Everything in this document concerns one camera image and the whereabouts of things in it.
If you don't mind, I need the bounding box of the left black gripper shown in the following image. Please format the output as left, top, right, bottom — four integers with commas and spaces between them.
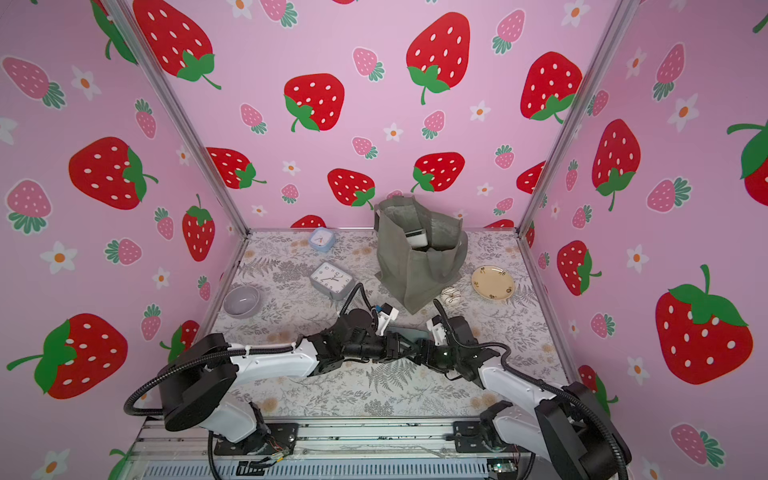
340, 332, 419, 363

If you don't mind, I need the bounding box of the grey-green canvas tote bag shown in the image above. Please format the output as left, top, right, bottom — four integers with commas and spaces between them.
374, 196, 468, 314

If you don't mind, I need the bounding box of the large grey-green rectangular clock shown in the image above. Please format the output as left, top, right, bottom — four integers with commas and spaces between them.
386, 327, 434, 351

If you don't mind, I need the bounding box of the white digital clock green screen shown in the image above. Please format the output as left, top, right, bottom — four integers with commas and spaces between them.
406, 229, 429, 250

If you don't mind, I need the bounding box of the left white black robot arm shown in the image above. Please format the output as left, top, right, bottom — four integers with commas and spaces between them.
159, 309, 413, 443

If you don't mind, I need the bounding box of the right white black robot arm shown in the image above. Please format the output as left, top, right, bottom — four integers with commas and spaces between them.
413, 316, 632, 479

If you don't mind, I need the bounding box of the grey square analog clock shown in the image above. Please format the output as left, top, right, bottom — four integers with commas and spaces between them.
310, 261, 355, 301

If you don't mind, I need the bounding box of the small light blue clock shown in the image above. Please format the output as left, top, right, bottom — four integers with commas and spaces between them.
309, 227, 336, 253

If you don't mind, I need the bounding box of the small patterned round trinket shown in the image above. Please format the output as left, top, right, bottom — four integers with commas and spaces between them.
440, 286, 462, 306

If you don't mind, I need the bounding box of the cream floral plate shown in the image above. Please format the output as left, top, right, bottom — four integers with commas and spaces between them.
471, 265, 516, 301

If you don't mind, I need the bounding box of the lilac round dish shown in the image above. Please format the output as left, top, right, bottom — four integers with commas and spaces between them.
222, 285, 261, 319

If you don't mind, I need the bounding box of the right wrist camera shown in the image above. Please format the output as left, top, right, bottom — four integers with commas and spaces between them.
426, 319, 448, 346

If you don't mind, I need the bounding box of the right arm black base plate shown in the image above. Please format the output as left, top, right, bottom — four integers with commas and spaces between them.
447, 420, 528, 454

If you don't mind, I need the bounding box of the aluminium front rail frame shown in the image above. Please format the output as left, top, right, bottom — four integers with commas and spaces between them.
111, 417, 558, 479

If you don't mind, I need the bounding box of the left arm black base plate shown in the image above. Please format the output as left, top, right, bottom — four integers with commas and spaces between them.
213, 422, 299, 457

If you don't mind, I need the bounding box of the right corner aluminium post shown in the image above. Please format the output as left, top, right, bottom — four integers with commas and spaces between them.
517, 0, 640, 238

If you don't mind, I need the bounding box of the corner aluminium post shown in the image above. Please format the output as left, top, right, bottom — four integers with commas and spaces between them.
517, 0, 640, 238
104, 0, 250, 238

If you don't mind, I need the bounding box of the left corner aluminium post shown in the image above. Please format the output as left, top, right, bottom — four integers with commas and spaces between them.
104, 0, 250, 238

